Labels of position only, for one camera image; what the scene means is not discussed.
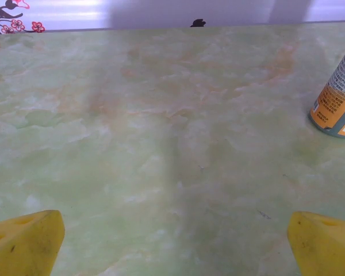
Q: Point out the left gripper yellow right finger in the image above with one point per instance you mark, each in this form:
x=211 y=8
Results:
x=325 y=247

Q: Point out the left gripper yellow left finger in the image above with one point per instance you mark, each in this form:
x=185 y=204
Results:
x=23 y=244

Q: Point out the grey can with orange cap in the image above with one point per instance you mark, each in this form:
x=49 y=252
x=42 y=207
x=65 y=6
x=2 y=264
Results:
x=336 y=100

